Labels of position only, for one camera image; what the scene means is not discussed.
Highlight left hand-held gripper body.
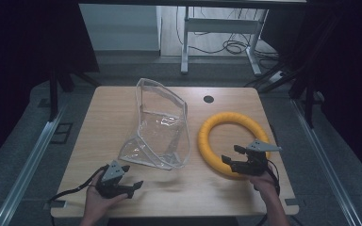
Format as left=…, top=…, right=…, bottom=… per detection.
left=94, top=159, right=130, bottom=200

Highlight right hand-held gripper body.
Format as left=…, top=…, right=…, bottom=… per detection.
left=231, top=138, right=283, bottom=177

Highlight yellow foam ring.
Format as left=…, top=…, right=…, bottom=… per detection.
left=197, top=111, right=272, bottom=181

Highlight transparent plastic bag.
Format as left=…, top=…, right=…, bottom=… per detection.
left=118, top=77, right=192, bottom=171

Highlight person's left hand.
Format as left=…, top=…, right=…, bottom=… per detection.
left=84, top=171, right=129, bottom=220

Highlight person's right hand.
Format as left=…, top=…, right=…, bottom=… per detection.
left=245, top=170, right=279, bottom=198

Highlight white power strip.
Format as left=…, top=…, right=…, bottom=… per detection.
left=268, top=70, right=288, bottom=85

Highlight black metal stand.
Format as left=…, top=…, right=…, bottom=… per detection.
left=244, top=18, right=343, bottom=130
left=48, top=66, right=102, bottom=122

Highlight dark curtain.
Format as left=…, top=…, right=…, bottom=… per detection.
left=0, top=0, right=101, bottom=174
left=259, top=0, right=362, bottom=181

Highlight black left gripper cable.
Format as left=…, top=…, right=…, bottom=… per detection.
left=47, top=165, right=107, bottom=226

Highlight black floor socket frame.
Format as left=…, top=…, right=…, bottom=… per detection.
left=49, top=121, right=74, bottom=146

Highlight aluminium floor rail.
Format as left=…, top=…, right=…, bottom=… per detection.
left=0, top=103, right=69, bottom=226
left=289, top=98, right=362, bottom=226

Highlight black floor cables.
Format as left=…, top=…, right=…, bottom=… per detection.
left=175, top=6, right=281, bottom=63

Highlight white metal desk frame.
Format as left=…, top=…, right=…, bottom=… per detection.
left=180, top=6, right=270, bottom=76

